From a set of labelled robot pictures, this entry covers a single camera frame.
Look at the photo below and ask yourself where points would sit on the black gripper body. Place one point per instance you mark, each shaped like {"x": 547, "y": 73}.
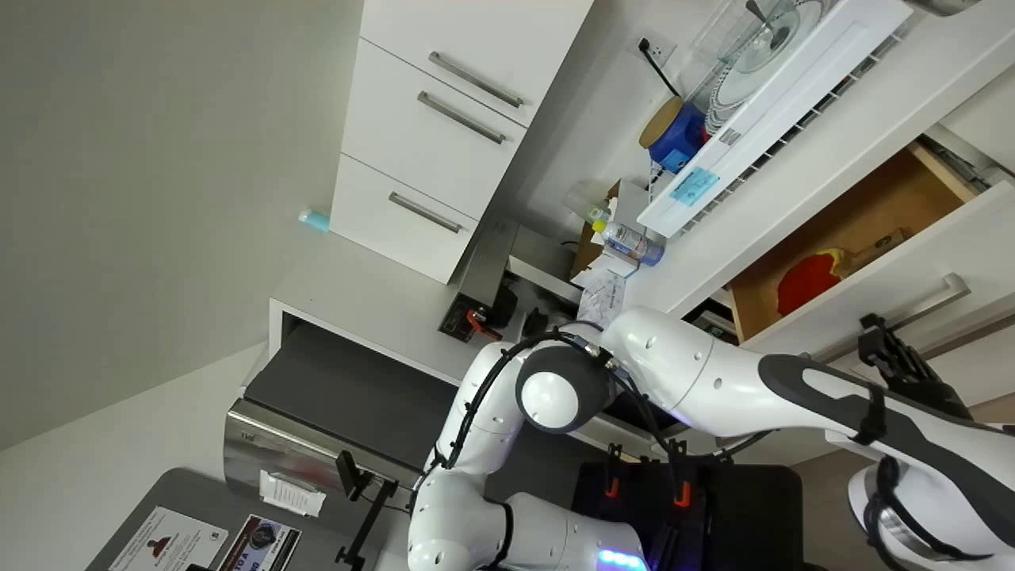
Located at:
{"x": 923, "y": 382}

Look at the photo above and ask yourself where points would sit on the red flat item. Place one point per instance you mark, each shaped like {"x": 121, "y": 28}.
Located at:
{"x": 810, "y": 284}

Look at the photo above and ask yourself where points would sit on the dark picture card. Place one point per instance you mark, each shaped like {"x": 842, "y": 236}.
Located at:
{"x": 257, "y": 542}

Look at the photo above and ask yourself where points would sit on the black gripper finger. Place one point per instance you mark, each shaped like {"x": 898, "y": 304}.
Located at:
{"x": 894, "y": 342}
{"x": 870, "y": 336}

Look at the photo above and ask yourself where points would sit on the small teal object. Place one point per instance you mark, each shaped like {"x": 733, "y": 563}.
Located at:
{"x": 316, "y": 218}

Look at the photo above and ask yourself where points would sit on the white dish rack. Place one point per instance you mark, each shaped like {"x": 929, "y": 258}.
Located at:
{"x": 792, "y": 137}

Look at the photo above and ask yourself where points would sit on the black camera stand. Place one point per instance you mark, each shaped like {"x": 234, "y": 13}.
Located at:
{"x": 366, "y": 509}

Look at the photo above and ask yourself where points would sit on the brown paper pack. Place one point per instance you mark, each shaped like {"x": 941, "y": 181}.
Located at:
{"x": 588, "y": 248}

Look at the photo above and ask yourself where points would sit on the white tall side panel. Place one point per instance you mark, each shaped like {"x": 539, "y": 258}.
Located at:
{"x": 358, "y": 295}

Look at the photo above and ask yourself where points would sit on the white printed sheet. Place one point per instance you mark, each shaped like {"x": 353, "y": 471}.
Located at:
{"x": 169, "y": 541}

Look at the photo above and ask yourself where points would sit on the wall power outlet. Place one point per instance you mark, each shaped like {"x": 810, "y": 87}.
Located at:
{"x": 659, "y": 48}

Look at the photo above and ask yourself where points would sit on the orange clamp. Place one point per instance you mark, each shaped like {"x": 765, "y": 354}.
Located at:
{"x": 611, "y": 487}
{"x": 683, "y": 494}

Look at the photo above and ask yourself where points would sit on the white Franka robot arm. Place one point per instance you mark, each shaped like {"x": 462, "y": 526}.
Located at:
{"x": 687, "y": 369}

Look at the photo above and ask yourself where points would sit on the wide white wall cabinet door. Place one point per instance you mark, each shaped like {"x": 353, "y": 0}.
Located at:
{"x": 407, "y": 217}

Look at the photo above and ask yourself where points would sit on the black coffee machine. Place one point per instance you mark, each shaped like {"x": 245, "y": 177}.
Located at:
{"x": 480, "y": 264}

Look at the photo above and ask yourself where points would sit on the blue container with tan lid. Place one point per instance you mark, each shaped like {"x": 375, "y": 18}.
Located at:
{"x": 679, "y": 137}

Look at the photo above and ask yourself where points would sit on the white plate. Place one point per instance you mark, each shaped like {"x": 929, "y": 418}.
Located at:
{"x": 763, "y": 50}

